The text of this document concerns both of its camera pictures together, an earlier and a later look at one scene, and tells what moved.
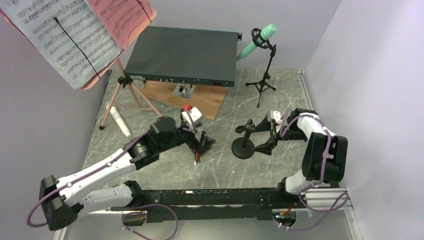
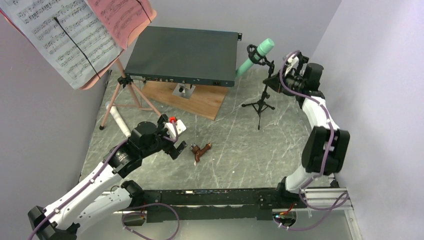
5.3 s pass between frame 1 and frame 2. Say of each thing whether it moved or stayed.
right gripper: moved
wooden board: stayed
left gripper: moved
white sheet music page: stayed
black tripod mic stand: moved
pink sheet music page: stayed
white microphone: stayed
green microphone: moved
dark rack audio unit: stayed
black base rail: stayed
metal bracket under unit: stayed
